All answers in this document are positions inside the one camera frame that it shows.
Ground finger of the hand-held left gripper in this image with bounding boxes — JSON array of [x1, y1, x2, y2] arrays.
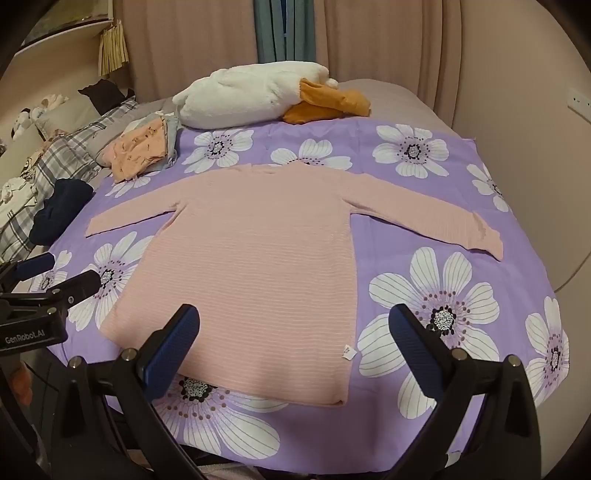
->
[[44, 269, 102, 319], [0, 251, 57, 295]]

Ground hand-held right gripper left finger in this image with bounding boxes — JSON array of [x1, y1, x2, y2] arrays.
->
[[48, 302, 203, 480]]

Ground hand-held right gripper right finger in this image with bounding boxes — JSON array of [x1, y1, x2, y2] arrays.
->
[[388, 302, 543, 480]]

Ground pink striped sweater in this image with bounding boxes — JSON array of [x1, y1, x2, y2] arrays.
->
[[87, 161, 505, 408]]

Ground dark navy cloth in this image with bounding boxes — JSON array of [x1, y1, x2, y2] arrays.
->
[[30, 178, 94, 246]]

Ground orange printed garment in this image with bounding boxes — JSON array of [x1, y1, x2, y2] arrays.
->
[[102, 115, 169, 183]]

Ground small plush toys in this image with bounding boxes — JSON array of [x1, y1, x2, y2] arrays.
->
[[10, 92, 66, 140]]

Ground purple floral bed sheet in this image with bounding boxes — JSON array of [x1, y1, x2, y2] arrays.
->
[[46, 117, 571, 467]]

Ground grey garment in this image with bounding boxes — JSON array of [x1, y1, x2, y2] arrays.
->
[[156, 112, 184, 169]]

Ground black cloth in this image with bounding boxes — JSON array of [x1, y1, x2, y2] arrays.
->
[[78, 78, 136, 110]]

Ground yellow fringed cloth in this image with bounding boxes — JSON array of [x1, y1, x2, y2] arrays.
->
[[98, 21, 131, 77]]

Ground white plush goose toy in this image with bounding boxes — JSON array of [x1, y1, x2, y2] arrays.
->
[[173, 60, 372, 129]]

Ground dark framed picture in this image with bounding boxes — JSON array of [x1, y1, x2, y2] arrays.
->
[[18, 0, 115, 48]]

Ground beige bed mattress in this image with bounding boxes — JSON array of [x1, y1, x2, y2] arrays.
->
[[336, 78, 465, 141]]

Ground pink curtain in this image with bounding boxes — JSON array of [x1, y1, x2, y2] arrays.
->
[[314, 0, 463, 93], [115, 0, 260, 100]]

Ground blue curtain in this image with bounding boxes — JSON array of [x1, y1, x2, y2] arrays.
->
[[253, 0, 318, 66]]

